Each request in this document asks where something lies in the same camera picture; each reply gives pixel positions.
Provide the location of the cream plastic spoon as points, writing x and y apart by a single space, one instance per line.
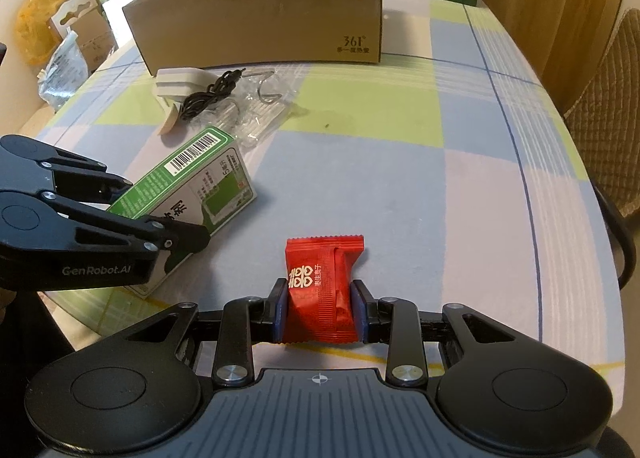
172 112

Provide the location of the brown quilted chair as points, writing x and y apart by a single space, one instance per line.
604 125

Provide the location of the green white medicine box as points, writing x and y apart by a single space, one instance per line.
205 182

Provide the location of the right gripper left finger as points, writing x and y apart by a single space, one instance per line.
237 327

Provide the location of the white paper bag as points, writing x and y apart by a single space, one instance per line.
114 12

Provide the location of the yellow plastic bag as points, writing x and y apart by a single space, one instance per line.
34 35

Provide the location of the silver printed plastic bag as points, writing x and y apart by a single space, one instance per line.
64 74

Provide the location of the checkered tablecloth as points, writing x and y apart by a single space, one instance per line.
451 161

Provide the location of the white power adapter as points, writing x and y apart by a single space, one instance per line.
177 83

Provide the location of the brown cardboard box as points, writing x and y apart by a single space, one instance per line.
217 33

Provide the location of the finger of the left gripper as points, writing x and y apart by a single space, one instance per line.
167 234
32 167

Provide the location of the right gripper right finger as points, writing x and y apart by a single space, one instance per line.
401 326

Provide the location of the red candy packet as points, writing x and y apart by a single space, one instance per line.
319 270

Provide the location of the clear plastic bag with hook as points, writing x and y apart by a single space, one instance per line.
259 104

